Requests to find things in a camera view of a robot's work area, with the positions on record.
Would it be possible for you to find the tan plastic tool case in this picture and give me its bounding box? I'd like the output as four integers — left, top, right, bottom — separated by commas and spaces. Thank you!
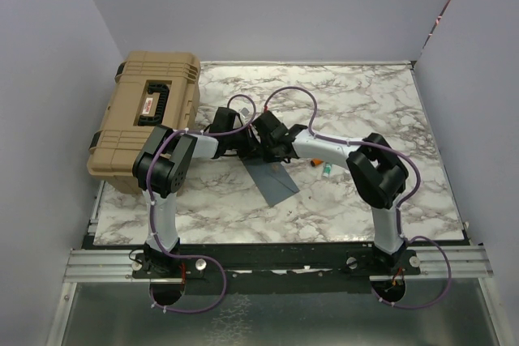
87, 51, 201, 194

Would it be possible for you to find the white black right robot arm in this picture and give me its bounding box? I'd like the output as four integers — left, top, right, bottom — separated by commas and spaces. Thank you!
252, 110, 409, 274

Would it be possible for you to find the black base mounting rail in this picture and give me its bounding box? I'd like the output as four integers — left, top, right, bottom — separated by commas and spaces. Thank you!
128, 242, 420, 295

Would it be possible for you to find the orange handled screwdriver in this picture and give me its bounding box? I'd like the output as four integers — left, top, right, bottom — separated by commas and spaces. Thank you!
311, 159, 323, 167

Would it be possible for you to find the white green glue stick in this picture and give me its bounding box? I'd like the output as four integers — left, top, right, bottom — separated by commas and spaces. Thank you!
322, 163, 332, 177

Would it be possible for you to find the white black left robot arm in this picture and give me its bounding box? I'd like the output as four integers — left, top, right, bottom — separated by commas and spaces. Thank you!
132, 107, 260, 277

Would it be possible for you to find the aluminium extrusion rail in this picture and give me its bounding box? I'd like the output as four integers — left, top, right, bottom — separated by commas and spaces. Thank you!
63, 250, 181, 284

